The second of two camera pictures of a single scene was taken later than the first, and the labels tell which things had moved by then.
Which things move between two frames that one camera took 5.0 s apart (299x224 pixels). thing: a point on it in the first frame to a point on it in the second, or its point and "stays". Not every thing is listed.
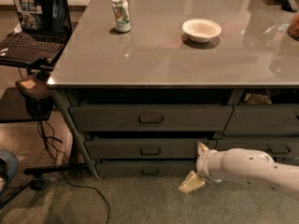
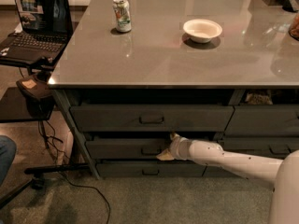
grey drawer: x=146 y=168 stays
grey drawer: x=263 y=119 stays
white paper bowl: x=201 y=30 stays
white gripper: x=203 y=165 to x=177 y=147
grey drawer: x=145 y=149 stays
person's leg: x=8 y=167 to x=7 y=154
